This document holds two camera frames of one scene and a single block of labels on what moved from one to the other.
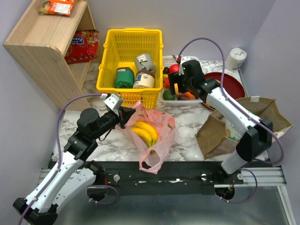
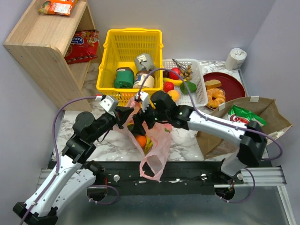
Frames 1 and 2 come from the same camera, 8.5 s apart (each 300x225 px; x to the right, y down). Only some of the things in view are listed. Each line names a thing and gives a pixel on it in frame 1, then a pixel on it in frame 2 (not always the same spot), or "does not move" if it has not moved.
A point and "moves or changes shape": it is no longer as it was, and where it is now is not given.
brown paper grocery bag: (212, 137) does not move
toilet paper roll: (235, 59) does not move
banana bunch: (147, 132) moves or changes shape
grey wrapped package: (144, 62) does not move
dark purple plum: (183, 97) → (166, 73)
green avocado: (167, 95) → (131, 127)
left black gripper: (121, 117) does not move
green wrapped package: (124, 78) does not move
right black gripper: (175, 81) → (147, 116)
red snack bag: (84, 47) does not move
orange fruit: (189, 95) → (142, 140)
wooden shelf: (38, 44) does not move
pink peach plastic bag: (152, 133) moves or changes shape
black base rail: (129, 178) does not move
